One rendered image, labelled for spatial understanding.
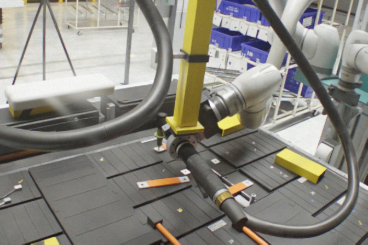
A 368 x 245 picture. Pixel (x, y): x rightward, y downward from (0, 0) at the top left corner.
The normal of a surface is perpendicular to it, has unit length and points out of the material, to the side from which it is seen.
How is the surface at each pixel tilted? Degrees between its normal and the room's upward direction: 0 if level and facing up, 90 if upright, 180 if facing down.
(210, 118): 90
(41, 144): 81
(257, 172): 0
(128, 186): 0
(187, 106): 90
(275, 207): 0
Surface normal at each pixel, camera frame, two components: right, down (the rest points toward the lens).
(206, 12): 0.37, 0.42
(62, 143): 0.21, 0.27
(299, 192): 0.11, -0.91
